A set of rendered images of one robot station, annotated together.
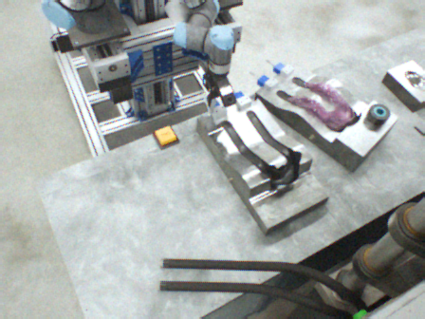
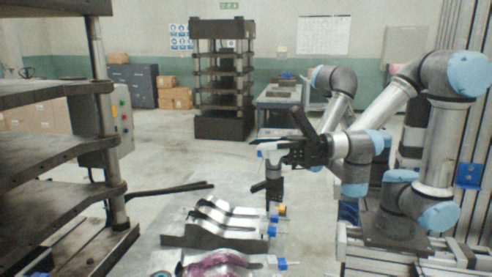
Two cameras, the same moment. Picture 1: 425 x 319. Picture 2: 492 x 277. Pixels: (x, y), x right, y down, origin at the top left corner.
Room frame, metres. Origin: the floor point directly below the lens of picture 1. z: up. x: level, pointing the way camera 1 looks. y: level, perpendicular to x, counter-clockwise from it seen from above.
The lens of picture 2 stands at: (1.84, -1.04, 1.71)
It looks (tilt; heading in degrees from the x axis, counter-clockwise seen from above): 18 degrees down; 133
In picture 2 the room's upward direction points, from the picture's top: straight up
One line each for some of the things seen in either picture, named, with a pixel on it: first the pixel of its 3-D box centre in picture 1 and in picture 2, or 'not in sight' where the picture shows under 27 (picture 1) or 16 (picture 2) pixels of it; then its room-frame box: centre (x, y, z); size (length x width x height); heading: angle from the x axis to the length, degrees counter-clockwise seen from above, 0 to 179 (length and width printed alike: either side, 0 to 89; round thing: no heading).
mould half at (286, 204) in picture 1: (260, 156); (219, 222); (0.84, -0.18, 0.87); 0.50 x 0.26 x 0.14; 33
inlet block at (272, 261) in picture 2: (262, 80); (283, 264); (1.24, -0.18, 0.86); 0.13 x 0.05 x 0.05; 50
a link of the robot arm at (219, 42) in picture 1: (220, 45); (274, 156); (1.03, 0.00, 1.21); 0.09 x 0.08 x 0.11; 75
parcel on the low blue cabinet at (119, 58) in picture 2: not in sight; (118, 58); (-6.07, 2.61, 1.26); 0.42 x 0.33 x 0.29; 33
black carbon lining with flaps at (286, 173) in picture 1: (262, 144); (221, 215); (0.86, -0.18, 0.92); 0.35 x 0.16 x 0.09; 33
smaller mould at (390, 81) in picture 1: (413, 85); not in sight; (1.30, -0.84, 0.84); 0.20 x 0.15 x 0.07; 33
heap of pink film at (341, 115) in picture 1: (323, 102); (217, 270); (1.11, -0.42, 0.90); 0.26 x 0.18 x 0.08; 50
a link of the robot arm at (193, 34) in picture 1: (194, 33); not in sight; (1.07, 0.09, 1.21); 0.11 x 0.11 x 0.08; 75
